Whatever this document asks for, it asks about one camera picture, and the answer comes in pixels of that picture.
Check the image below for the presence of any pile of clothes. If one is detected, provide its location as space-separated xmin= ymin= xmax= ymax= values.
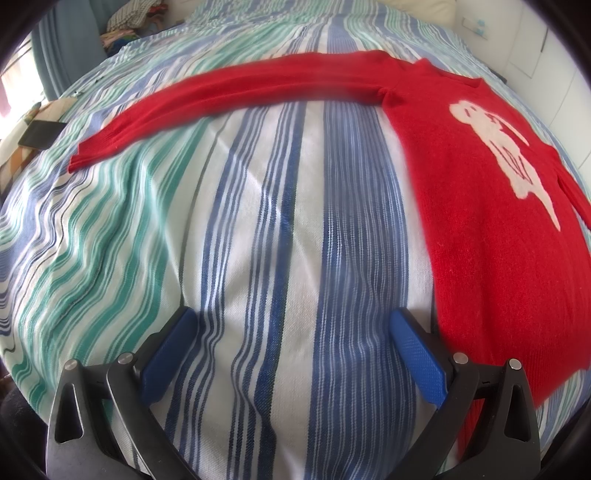
xmin=100 ymin=1 xmax=168 ymax=51

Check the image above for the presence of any striped blue green bed cover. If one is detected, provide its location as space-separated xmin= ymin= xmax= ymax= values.
xmin=1 ymin=1 xmax=590 ymax=479

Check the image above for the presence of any teal curtain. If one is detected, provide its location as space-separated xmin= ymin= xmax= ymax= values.
xmin=31 ymin=0 xmax=126 ymax=101

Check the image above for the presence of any cream padded headboard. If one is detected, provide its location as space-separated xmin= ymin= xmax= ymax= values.
xmin=381 ymin=0 xmax=457 ymax=29

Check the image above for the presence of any patterned cushion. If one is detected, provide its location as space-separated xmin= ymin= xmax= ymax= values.
xmin=1 ymin=97 xmax=77 ymax=196

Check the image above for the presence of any red sweater with white print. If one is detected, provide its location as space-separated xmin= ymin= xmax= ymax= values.
xmin=55 ymin=51 xmax=590 ymax=479

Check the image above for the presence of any black phone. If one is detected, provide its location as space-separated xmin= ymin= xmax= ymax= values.
xmin=18 ymin=120 xmax=67 ymax=150

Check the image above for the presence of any white wall socket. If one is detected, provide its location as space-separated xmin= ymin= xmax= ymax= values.
xmin=461 ymin=16 xmax=488 ymax=40

